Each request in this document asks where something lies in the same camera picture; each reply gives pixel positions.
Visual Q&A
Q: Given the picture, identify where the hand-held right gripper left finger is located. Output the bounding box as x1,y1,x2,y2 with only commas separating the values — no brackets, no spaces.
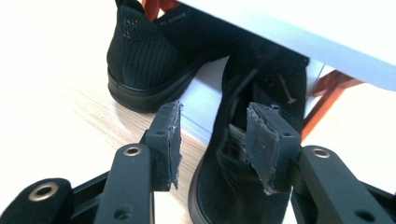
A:
145,100,184,192

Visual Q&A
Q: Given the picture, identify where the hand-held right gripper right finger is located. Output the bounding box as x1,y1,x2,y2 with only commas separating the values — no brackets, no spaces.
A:
243,102,303,196

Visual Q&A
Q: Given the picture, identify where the black knit shoe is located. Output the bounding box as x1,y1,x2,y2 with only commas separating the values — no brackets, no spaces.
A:
187,46,311,224
106,0,281,114

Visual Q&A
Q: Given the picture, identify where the white shoe box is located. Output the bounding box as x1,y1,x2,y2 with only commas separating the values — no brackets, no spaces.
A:
141,0,396,146

